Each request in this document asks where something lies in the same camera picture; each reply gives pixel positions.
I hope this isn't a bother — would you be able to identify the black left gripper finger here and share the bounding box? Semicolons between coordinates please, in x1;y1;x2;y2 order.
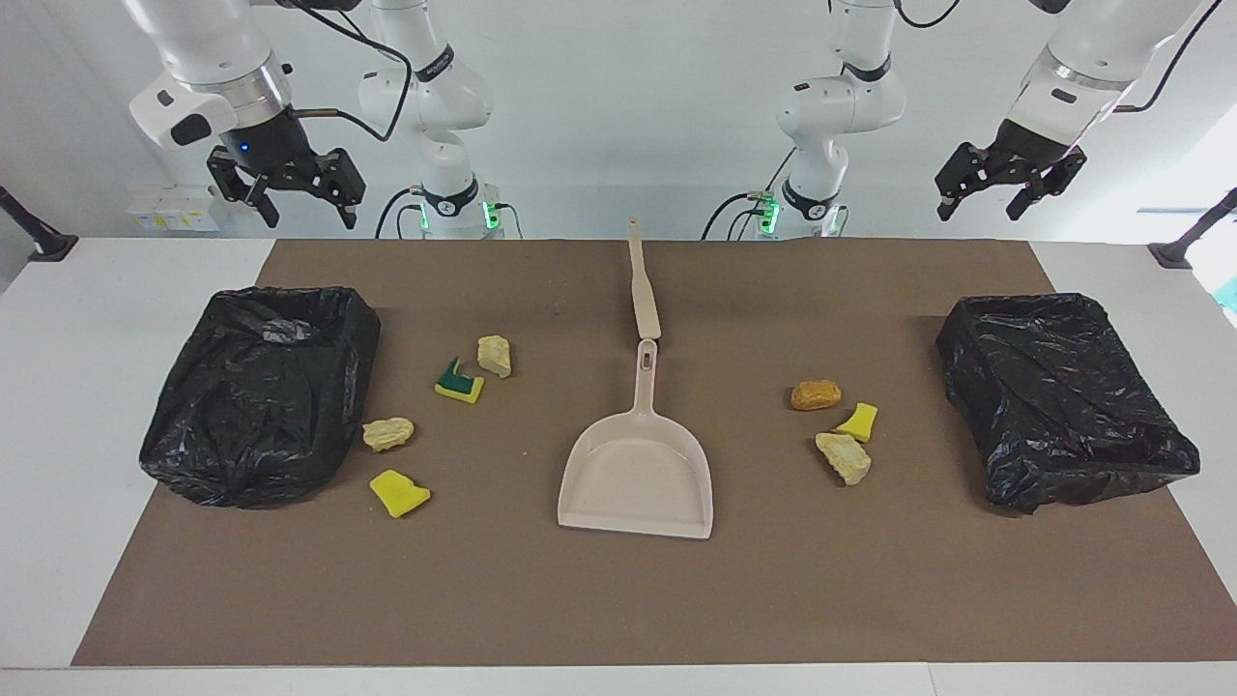
935;142;996;221
1007;147;1086;221

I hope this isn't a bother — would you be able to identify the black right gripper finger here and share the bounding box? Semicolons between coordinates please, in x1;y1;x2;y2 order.
208;150;281;230
311;148;366;230

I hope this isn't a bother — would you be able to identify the yellow and green sponge piece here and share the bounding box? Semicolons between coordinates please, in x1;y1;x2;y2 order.
434;357;485;405

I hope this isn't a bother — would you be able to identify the tan ridged pastry piece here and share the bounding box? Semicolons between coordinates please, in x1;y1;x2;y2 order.
362;417;416;452

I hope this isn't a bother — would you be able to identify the small yellow sponge piece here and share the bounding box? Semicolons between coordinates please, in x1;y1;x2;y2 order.
835;402;879;444

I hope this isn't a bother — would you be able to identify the tan layered pastry chunk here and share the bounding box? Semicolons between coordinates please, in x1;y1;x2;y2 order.
815;432;873;487

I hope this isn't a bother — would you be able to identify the large yellow sponge piece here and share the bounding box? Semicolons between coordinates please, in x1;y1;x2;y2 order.
369;469;432;519

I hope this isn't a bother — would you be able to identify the beige hand brush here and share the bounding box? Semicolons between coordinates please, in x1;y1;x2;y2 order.
626;218;662;341

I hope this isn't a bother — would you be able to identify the beige plastic dustpan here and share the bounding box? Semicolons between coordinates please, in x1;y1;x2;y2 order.
558;338;714;540

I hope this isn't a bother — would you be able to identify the black plastic bag bin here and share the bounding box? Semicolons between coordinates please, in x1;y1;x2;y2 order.
139;285;382;510
935;293;1202;515

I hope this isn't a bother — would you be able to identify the white cardboard box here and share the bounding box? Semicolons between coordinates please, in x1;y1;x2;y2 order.
158;187;221;233

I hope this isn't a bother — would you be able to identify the brown table mat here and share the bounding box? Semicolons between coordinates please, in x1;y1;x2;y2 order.
72;239;1237;668

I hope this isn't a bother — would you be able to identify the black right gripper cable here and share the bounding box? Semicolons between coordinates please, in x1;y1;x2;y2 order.
280;0;415;143

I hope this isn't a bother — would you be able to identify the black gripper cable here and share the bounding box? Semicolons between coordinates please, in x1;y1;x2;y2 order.
1109;0;1217;114
280;0;415;143

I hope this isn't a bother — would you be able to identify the black base power cable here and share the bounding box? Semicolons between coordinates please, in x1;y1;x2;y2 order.
701;145;798;241
375;187;426;240

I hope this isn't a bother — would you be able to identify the black camera stand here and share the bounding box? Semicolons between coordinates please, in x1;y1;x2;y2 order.
1148;188;1237;270
0;186;78;263

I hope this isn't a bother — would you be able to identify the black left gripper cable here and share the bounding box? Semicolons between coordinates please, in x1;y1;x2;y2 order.
1109;0;1217;114

